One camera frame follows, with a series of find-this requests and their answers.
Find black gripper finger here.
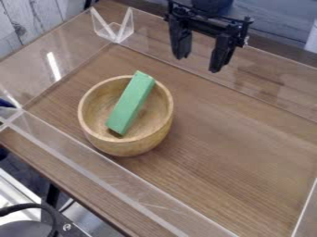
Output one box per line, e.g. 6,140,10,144
208,33,239,73
168,15,191,60

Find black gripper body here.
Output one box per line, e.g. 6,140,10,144
164,0,254,46

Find green rectangular block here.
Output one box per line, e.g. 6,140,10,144
105,70,156,136

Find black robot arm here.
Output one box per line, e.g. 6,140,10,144
164,0,254,73

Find brown wooden bowl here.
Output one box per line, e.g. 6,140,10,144
76,72,174,156

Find clear acrylic tray walls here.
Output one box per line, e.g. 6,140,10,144
0,1,317,237

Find blue object at edge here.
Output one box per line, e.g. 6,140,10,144
0,98,16,108

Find clear acrylic corner bracket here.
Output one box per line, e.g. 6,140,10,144
91,7,134,44

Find black metal table frame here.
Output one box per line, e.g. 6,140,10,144
41,184,91,237

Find black cable loop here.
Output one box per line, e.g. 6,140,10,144
0,203,59,237

